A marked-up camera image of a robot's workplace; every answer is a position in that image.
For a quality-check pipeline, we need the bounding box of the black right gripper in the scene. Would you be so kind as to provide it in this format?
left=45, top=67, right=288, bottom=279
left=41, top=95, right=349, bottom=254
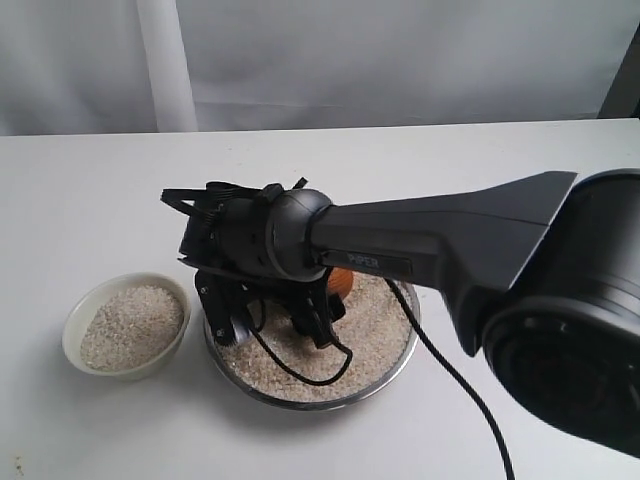
left=177, top=183, right=345, bottom=349

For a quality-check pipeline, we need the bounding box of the brown wooden cup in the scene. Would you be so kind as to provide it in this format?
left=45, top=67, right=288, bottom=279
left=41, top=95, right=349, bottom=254
left=327, top=267, right=354, bottom=300

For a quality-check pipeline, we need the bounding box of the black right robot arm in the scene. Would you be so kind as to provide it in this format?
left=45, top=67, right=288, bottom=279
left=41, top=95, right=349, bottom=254
left=161, top=169, right=639, bottom=456

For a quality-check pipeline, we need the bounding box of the rice in steel tray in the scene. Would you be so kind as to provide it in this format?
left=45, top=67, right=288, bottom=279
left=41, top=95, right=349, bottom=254
left=214, top=274, right=414, bottom=402

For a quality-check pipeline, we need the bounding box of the rice in white bowl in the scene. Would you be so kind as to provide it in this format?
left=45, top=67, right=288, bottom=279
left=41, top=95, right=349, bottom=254
left=80, top=285, right=184, bottom=372

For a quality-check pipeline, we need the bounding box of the white ceramic bowl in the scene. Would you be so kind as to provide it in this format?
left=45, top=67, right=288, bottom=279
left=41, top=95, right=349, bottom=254
left=62, top=272, right=191, bottom=381

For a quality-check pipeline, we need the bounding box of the round steel tray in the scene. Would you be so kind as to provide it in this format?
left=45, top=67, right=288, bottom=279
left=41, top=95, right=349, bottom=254
left=202, top=279, right=421, bottom=411

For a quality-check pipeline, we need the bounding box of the white backdrop curtain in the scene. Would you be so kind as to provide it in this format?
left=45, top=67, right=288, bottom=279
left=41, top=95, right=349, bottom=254
left=1, top=1, right=639, bottom=135

